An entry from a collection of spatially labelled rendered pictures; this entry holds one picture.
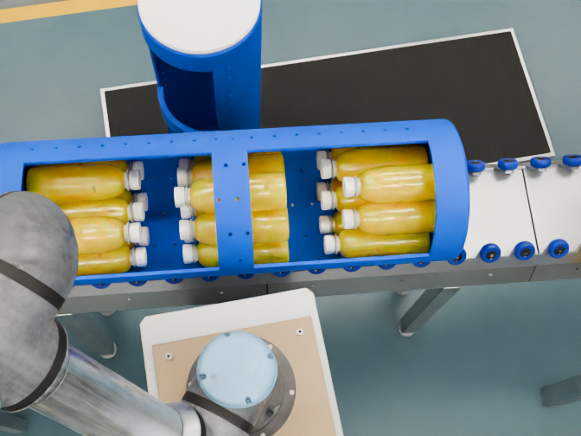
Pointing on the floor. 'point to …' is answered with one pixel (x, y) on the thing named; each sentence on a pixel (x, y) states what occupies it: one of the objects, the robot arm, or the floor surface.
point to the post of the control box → (13, 424)
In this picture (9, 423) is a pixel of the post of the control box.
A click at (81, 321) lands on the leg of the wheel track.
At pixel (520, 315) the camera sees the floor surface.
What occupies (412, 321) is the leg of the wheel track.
